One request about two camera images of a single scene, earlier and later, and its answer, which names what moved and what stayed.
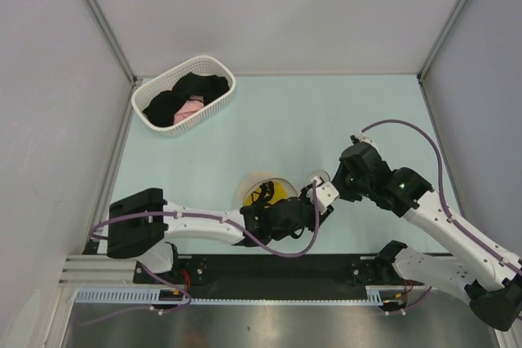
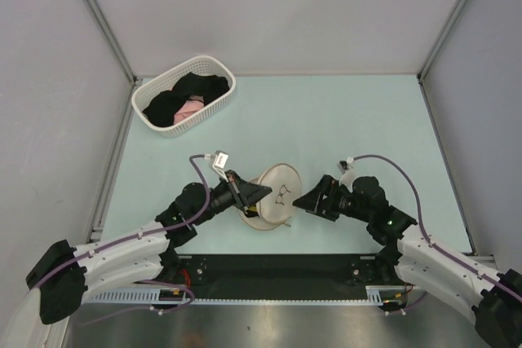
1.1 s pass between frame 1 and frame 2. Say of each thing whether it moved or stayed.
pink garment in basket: stayed
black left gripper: moved
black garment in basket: stayed
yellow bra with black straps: moved
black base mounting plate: stayed
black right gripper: moved
